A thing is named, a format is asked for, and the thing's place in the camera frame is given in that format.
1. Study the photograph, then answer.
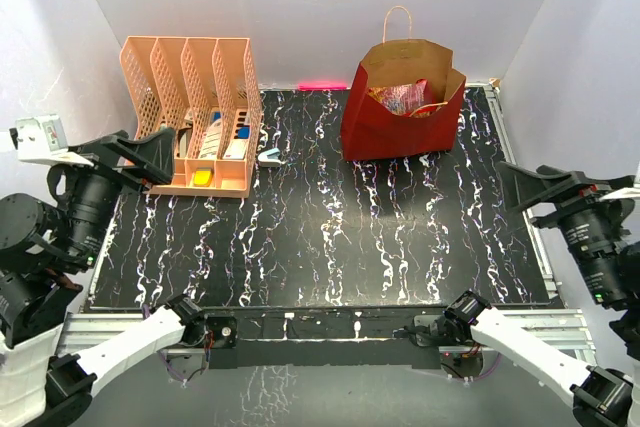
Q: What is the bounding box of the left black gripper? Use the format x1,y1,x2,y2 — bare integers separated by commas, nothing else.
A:
56,123,177,265

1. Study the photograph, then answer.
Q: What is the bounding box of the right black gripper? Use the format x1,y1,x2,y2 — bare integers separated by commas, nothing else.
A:
492,158,630,302

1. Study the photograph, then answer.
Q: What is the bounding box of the large red snack bag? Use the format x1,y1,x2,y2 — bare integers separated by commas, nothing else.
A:
367,79,434,117

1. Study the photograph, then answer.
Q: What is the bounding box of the red paper bag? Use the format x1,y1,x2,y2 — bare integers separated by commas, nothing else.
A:
340,37,466,161

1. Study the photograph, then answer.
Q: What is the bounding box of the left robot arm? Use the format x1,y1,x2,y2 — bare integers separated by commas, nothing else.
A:
1,119,208,426

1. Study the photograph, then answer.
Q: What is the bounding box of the yellow sticky note pad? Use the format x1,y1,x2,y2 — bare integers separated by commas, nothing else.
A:
192,169,214,188

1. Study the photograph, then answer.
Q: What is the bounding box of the orange plastic file organizer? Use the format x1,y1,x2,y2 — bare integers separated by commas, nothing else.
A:
120,36,263,198

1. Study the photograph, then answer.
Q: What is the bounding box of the small blue white stapler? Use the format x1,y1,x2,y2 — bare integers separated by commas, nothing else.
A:
257,148,283,168

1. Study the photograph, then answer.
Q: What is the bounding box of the pink marker strip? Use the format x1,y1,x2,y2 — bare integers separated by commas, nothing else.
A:
297,81,348,91

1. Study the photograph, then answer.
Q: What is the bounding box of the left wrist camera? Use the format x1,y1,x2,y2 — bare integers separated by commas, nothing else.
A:
9,114,70,165

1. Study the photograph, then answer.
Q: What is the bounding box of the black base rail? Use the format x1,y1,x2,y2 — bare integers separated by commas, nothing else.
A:
202,304,484,371

